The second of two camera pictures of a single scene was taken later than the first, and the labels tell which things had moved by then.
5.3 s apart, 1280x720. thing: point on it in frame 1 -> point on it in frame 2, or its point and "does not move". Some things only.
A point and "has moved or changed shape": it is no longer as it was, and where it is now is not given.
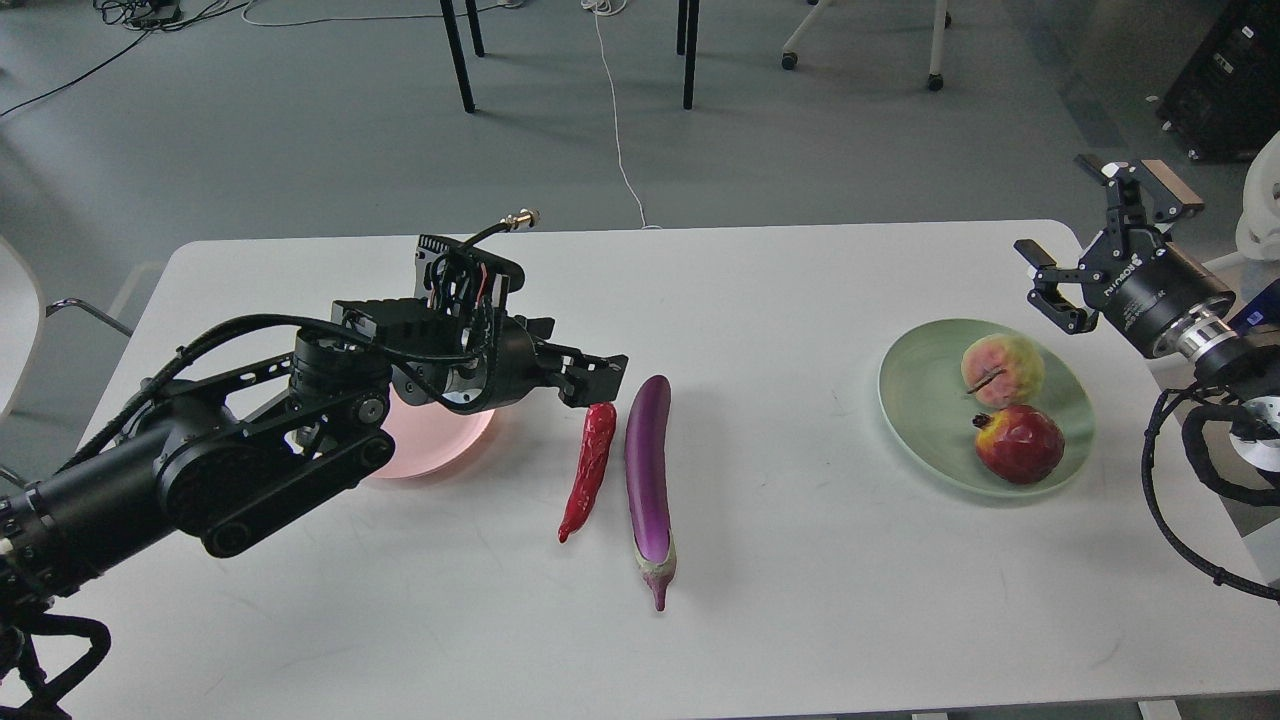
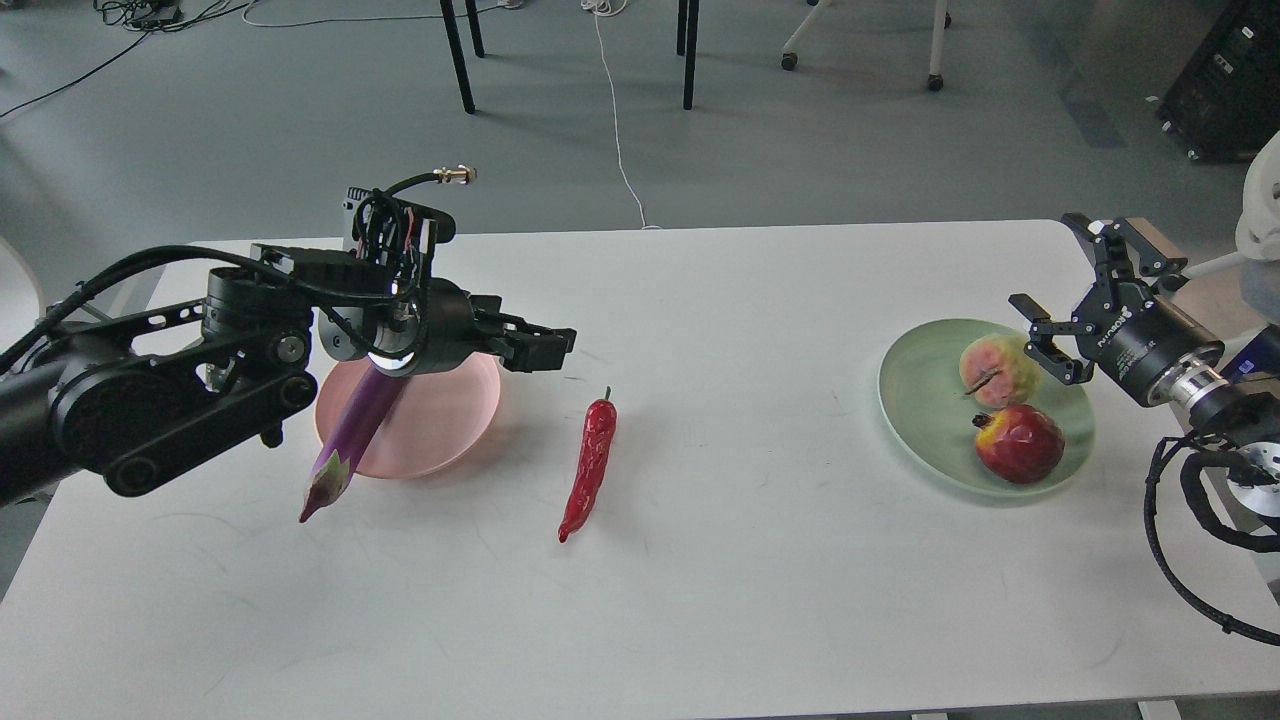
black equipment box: [1226, 106] does not move
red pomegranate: [1019, 443] does not move
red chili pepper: [598, 440] does not move
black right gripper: [1139, 281] -> [1131, 333]
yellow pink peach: [1001, 370] does not move
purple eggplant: [647, 440] has moved or changed shape
